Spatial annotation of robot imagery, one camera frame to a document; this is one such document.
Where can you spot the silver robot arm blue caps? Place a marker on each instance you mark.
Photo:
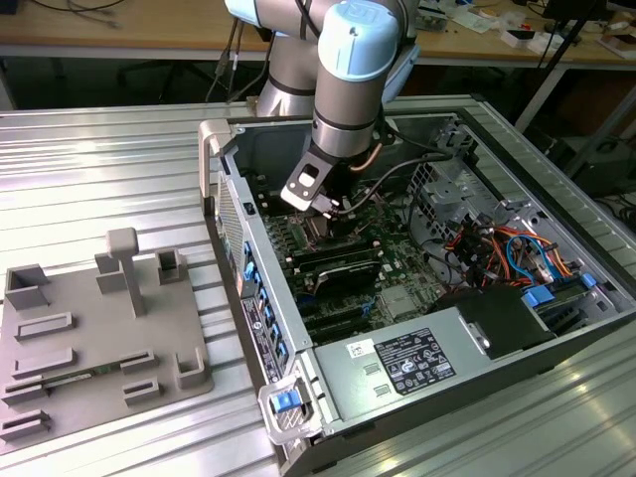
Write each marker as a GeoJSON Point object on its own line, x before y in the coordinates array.
{"type": "Point", "coordinates": [348, 99]}

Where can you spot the grey parts rack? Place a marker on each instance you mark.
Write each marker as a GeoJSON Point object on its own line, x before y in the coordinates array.
{"type": "Point", "coordinates": [99, 328]}

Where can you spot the brown arm base plate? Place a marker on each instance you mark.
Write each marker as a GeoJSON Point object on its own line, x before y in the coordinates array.
{"type": "Point", "coordinates": [252, 105]}

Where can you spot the green RAM stick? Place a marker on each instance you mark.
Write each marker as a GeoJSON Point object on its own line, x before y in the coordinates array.
{"type": "Point", "coordinates": [74, 376]}

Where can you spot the open grey PC case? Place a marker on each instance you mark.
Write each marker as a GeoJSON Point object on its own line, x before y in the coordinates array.
{"type": "Point", "coordinates": [270, 233]}

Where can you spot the small blue carrier tab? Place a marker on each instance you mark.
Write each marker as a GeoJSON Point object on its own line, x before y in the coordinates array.
{"type": "Point", "coordinates": [588, 280]}

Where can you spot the black graphics card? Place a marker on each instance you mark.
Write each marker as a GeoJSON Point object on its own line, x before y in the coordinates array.
{"type": "Point", "coordinates": [348, 278]}

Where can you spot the grey power supply unit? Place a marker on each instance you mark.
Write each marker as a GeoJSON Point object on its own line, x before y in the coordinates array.
{"type": "Point", "coordinates": [348, 387]}

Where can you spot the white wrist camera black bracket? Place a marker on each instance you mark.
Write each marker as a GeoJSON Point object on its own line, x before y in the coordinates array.
{"type": "Point", "coordinates": [303, 191]}

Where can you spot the silver chipset heat sink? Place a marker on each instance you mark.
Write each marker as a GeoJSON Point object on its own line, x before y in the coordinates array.
{"type": "Point", "coordinates": [397, 302]}

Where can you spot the black installed RAM sticks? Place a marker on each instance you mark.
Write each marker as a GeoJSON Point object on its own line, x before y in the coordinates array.
{"type": "Point", "coordinates": [333, 258]}

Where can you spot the CPU socket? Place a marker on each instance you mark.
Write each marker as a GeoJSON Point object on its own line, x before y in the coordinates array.
{"type": "Point", "coordinates": [310, 232]}

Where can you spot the large blue carrier tab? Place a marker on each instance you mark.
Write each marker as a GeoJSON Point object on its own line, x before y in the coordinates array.
{"type": "Point", "coordinates": [539, 298]}

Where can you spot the wooden desk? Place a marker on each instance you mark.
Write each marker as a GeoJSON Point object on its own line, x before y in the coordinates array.
{"type": "Point", "coordinates": [149, 25]}

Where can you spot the white box black top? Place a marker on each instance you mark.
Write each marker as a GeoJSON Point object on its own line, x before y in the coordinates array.
{"type": "Point", "coordinates": [519, 36]}

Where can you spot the brown notebook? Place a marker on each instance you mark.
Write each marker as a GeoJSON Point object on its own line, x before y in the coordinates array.
{"type": "Point", "coordinates": [621, 45]}

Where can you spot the green motherboard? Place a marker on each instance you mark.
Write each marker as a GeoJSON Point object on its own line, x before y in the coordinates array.
{"type": "Point", "coordinates": [397, 258]}

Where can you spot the perforated metal drive cage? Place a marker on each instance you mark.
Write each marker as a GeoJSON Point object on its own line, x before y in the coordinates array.
{"type": "Point", "coordinates": [447, 194]}

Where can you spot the blue case latch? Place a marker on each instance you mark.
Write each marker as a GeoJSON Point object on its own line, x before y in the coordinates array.
{"type": "Point", "coordinates": [284, 401]}

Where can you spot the black plastic air shroud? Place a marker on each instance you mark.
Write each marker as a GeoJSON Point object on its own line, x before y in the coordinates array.
{"type": "Point", "coordinates": [502, 318]}

